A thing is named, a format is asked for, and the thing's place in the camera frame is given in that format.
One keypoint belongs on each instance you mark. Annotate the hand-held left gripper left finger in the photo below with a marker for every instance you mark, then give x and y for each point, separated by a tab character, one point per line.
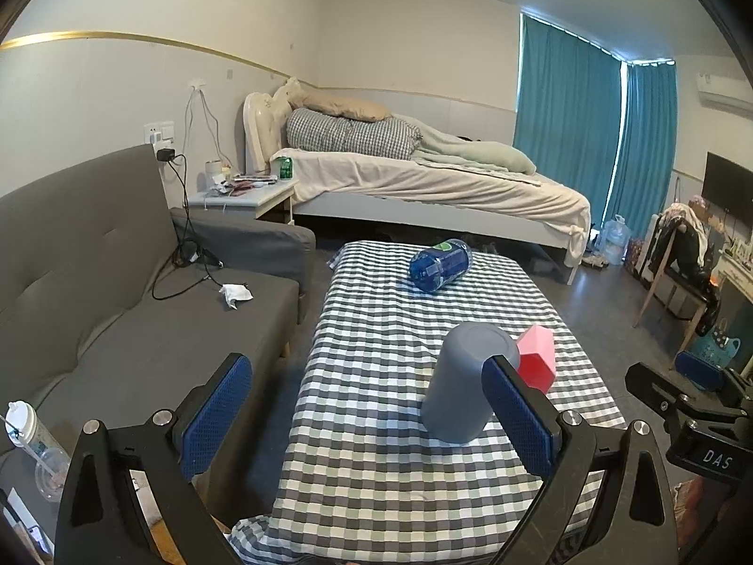
216	418

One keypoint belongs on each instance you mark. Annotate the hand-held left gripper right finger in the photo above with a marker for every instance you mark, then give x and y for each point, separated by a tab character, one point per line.
519	418

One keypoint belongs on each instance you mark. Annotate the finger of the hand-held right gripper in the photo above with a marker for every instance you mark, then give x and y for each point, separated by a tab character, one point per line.
659	387
699	369

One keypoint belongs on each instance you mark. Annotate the grey cup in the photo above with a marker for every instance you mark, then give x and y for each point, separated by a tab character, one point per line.
467	388

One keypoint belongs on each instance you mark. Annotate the clear plastic cup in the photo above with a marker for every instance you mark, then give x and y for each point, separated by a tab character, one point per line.
52	474

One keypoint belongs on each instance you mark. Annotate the blue patterned bag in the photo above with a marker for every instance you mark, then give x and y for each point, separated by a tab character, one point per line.
720	347

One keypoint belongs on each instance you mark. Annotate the red hexagonal block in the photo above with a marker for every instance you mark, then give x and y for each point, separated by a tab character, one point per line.
538	359

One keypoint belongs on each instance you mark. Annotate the wooden chair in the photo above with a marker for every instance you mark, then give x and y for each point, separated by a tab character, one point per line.
676	282

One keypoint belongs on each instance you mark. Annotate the crumpled white tissue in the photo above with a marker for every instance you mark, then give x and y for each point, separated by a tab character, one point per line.
235	296

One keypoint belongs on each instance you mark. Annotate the clothes pile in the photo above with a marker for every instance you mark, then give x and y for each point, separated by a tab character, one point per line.
685	229

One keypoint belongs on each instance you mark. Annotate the checkered tablecloth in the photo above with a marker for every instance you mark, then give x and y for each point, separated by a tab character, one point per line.
376	376

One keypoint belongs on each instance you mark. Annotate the large water jug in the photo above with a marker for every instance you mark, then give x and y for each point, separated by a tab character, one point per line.
616	241

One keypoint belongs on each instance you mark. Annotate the blue water bottle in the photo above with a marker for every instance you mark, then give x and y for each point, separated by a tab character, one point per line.
441	265

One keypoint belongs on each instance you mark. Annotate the grey sofa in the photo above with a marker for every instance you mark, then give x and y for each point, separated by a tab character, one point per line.
100	282

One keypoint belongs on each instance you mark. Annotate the black television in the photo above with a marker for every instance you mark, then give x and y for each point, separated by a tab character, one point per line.
729	185

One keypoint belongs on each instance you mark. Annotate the clear water bottle with straw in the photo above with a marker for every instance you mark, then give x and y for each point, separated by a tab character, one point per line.
26	426

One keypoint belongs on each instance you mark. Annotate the white nightstand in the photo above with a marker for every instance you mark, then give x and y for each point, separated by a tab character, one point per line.
247	200

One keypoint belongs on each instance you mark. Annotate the narrow teal curtain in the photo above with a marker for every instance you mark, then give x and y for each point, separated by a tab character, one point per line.
644	147

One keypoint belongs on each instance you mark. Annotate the white bed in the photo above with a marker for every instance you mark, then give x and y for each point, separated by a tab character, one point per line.
447	194

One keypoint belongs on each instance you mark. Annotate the red packets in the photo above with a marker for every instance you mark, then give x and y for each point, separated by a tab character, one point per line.
250	179

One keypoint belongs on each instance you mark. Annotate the green can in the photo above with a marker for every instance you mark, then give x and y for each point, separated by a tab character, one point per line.
285	169

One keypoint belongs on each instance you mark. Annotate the black charger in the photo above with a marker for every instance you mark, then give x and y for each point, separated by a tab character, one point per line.
166	155

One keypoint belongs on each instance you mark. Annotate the pale green blanket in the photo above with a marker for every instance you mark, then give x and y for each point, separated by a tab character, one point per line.
470	150

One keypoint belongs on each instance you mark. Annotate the white air conditioner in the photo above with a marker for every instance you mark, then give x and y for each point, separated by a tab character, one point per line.
726	93

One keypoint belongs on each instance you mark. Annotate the wide teal curtain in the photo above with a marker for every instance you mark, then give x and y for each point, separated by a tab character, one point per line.
565	117

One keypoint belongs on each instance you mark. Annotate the checkered duvet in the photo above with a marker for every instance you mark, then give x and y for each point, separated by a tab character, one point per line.
347	132

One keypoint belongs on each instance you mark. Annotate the beige pillow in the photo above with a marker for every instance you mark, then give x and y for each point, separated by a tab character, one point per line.
347	107

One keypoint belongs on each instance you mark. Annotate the white wall outlet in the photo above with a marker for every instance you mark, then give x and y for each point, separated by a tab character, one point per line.
159	133

